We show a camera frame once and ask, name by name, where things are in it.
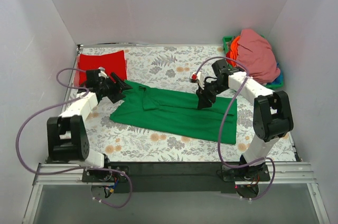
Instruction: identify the blue t shirt in basket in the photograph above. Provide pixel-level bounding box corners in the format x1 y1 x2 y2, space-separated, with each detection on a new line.
266 63 284 89

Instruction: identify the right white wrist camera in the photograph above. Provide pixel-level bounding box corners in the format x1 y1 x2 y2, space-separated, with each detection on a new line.
190 71 205 90

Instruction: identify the pink t shirt in basket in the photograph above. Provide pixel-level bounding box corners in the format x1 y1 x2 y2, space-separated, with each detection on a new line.
236 29 280 84

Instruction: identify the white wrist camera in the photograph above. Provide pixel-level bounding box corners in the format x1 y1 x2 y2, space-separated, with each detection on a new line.
98 67 109 79
190 71 205 90

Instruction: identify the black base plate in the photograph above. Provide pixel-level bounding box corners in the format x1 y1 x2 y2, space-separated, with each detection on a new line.
82 162 273 199

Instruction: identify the folded red t shirt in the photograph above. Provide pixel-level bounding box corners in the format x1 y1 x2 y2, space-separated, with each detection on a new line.
77 50 127 80

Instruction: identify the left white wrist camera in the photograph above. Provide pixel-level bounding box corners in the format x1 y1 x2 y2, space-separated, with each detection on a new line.
98 67 109 79

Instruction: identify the floral table cloth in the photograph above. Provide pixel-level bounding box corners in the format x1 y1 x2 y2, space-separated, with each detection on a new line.
50 45 302 163

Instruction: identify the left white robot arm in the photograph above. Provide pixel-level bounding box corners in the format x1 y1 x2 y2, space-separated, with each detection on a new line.
46 68 132 182

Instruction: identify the orange t shirt in basket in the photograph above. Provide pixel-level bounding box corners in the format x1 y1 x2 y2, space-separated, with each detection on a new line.
226 35 240 67

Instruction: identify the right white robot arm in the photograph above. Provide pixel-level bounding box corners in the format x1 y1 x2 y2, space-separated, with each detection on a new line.
190 57 294 181

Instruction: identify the green plastic basket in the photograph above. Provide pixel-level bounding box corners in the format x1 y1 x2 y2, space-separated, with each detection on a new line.
221 35 286 90

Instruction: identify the green t shirt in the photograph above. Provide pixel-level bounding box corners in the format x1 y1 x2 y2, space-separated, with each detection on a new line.
110 81 237 144

